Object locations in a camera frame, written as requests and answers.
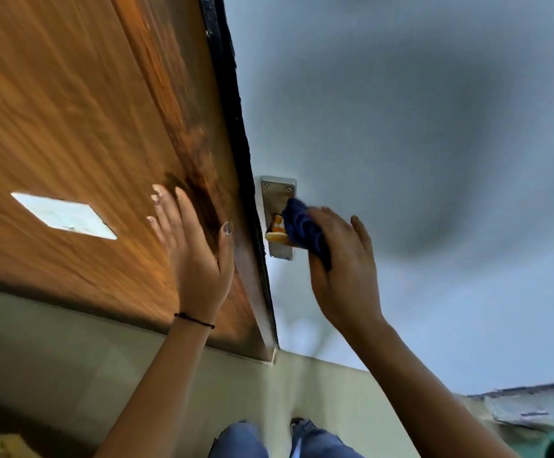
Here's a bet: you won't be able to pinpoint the person's right hand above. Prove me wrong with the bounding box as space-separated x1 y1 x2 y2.
307 206 388 337

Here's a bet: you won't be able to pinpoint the person's left hand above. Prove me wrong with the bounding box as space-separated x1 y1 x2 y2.
146 184 236 326

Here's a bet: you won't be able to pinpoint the dark blue cleaning cloth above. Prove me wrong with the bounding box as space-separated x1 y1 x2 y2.
282 198 333 272

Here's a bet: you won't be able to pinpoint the person's right forearm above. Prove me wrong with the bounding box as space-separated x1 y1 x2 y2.
341 322 521 458

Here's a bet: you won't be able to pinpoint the person's left forearm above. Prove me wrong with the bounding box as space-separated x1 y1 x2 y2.
93 316 216 458

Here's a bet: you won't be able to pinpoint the thin black wrist band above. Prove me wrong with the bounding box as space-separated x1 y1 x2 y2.
174 312 216 330

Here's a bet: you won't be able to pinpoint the white rectangular door sign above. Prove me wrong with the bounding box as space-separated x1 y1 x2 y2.
11 192 118 241

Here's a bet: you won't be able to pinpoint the grey door panel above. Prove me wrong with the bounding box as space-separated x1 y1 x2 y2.
222 0 554 396

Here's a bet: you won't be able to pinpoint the brown wooden door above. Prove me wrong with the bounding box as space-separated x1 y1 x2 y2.
0 0 280 363

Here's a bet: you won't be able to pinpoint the blue jeans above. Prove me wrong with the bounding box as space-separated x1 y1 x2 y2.
209 419 366 458

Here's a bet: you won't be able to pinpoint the white chipped ledge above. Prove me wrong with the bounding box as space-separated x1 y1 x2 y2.
468 380 554 434

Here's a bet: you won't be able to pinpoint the yellow patterned cloth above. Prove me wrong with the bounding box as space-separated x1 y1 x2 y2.
0 426 39 458

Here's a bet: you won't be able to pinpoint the orange door handle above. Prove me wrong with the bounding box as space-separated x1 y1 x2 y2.
264 213 291 246

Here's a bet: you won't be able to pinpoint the silver metal handle plate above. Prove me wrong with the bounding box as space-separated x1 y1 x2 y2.
260 176 298 261

